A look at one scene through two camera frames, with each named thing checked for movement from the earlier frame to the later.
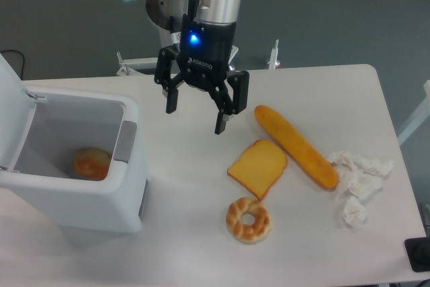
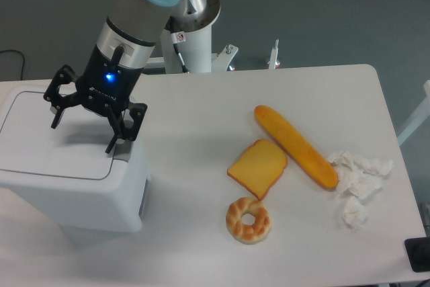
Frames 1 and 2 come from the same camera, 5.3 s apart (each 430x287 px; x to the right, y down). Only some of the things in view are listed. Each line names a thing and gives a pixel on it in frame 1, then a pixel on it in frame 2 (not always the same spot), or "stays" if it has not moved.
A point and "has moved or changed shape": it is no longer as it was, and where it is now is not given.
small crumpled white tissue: x=354 y=214 stays
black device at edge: x=418 y=253 stays
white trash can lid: x=17 y=105 has moved or changed shape
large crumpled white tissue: x=361 y=177 stays
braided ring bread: x=250 y=234 stays
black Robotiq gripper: x=205 y=56 to x=105 y=85
